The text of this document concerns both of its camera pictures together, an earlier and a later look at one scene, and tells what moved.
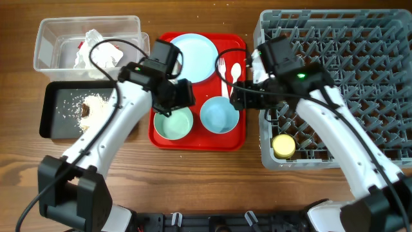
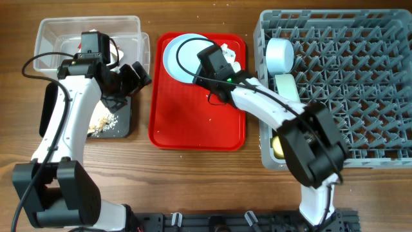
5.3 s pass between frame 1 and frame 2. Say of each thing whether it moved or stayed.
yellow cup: stayed
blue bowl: moved
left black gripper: moved
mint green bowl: moved
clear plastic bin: stayed
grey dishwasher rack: stayed
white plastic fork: moved
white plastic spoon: stayed
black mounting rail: stayed
